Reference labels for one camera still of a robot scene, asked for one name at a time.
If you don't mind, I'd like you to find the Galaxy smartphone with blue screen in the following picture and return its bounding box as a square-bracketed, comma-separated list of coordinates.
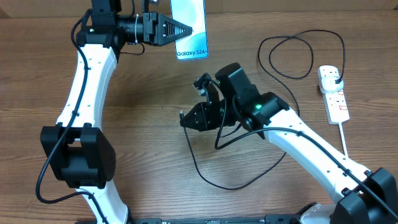
[170, 0, 208, 60]

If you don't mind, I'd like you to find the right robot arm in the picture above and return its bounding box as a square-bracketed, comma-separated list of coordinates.
[180, 63, 397, 223]

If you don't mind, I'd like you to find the black USB charging cable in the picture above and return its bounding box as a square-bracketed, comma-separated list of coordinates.
[179, 29, 346, 191]

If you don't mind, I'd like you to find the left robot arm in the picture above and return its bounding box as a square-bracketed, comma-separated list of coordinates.
[40, 1, 193, 223]

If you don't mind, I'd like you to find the white charger adapter plug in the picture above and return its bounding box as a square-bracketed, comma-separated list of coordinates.
[319, 77, 344, 94]

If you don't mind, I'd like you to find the white power strip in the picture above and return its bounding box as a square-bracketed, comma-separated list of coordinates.
[317, 65, 349, 124]

